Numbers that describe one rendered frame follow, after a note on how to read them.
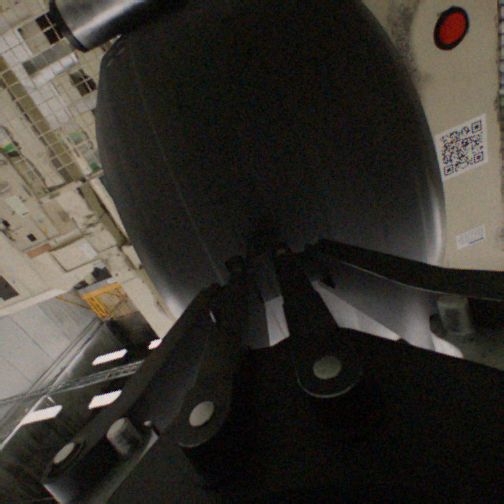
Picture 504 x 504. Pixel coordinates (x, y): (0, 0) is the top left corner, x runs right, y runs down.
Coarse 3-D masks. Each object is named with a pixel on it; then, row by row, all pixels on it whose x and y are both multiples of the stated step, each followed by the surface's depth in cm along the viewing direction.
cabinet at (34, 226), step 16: (0, 160) 348; (16, 160) 359; (0, 176) 356; (32, 176) 373; (0, 192) 366; (16, 192) 364; (0, 208) 378; (16, 208) 375; (32, 208) 373; (48, 208) 380; (0, 224) 390; (16, 224) 387; (32, 224) 385; (48, 224) 383; (64, 224) 395; (16, 240) 400; (32, 240) 397; (48, 240) 396
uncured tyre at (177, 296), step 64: (192, 0) 27; (256, 0) 23; (320, 0) 21; (128, 64) 24; (192, 64) 22; (256, 64) 21; (320, 64) 20; (384, 64) 21; (128, 128) 23; (192, 128) 21; (256, 128) 21; (320, 128) 20; (384, 128) 20; (128, 192) 23; (192, 192) 22; (256, 192) 21; (320, 192) 21; (384, 192) 21; (192, 256) 22
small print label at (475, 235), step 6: (474, 228) 46; (480, 228) 46; (462, 234) 47; (468, 234) 47; (474, 234) 47; (480, 234) 47; (456, 240) 47; (462, 240) 47; (468, 240) 47; (474, 240) 47; (480, 240) 47; (462, 246) 48
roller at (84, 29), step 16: (64, 0) 26; (80, 0) 26; (96, 0) 26; (112, 0) 26; (128, 0) 26; (144, 0) 26; (160, 0) 27; (176, 0) 28; (64, 16) 26; (80, 16) 26; (96, 16) 26; (112, 16) 27; (128, 16) 27; (144, 16) 28; (64, 32) 27; (80, 32) 27; (96, 32) 27; (112, 32) 28; (80, 48) 28
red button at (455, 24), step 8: (448, 16) 34; (456, 16) 34; (448, 24) 34; (456, 24) 34; (464, 24) 35; (440, 32) 35; (448, 32) 35; (456, 32) 35; (440, 40) 35; (448, 40) 35
